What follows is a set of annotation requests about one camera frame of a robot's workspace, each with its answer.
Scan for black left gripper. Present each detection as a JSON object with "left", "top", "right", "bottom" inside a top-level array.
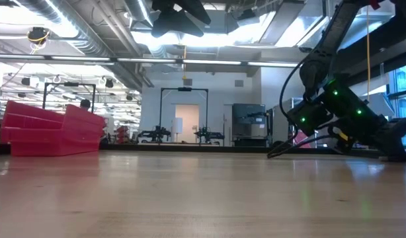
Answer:
[{"left": 151, "top": 0, "right": 212, "bottom": 38}]

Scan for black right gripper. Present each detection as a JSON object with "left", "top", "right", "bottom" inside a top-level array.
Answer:
[{"left": 323, "top": 77, "right": 406, "bottom": 163}]

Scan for red plastic bin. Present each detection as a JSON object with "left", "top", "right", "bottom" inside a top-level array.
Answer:
[{"left": 0, "top": 100, "right": 107, "bottom": 157}]

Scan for grey ceiling box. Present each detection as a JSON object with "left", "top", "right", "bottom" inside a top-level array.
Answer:
[{"left": 208, "top": 9, "right": 227, "bottom": 30}]

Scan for red shelf bin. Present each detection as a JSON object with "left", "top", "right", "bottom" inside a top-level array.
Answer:
[{"left": 294, "top": 130, "right": 312, "bottom": 149}]

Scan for light wooden door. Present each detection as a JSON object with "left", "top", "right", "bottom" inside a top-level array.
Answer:
[{"left": 175, "top": 104, "right": 200, "bottom": 143}]

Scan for black cabinet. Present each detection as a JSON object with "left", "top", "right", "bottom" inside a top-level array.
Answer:
[{"left": 231, "top": 103, "right": 268, "bottom": 148}]

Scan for distant red bin stack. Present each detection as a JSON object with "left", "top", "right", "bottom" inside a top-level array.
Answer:
[{"left": 116, "top": 124, "right": 130, "bottom": 143}]

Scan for yellow cable wrap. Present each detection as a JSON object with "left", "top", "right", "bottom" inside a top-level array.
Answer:
[{"left": 333, "top": 127, "right": 351, "bottom": 143}]

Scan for black gantry frame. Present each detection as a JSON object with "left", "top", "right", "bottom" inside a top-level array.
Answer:
[
  {"left": 159, "top": 87, "right": 210, "bottom": 146},
  {"left": 42, "top": 81, "right": 97, "bottom": 113}
]

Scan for yellow hanging cable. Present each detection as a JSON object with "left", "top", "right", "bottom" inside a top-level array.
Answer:
[{"left": 364, "top": 5, "right": 372, "bottom": 102}]

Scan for angled silver duct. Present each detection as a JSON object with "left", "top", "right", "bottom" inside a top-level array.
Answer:
[{"left": 235, "top": 0, "right": 306, "bottom": 47}]

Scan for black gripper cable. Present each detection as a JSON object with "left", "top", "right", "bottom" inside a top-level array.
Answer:
[{"left": 267, "top": 58, "right": 339, "bottom": 159}]

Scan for large rectangular silver duct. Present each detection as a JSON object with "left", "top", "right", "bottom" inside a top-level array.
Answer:
[{"left": 297, "top": 0, "right": 396, "bottom": 53}]

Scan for black table edge frame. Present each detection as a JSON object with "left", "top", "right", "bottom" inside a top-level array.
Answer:
[{"left": 0, "top": 140, "right": 406, "bottom": 163}]

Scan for yellow cable reel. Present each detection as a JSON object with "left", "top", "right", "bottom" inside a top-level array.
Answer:
[{"left": 26, "top": 25, "right": 52, "bottom": 54}]

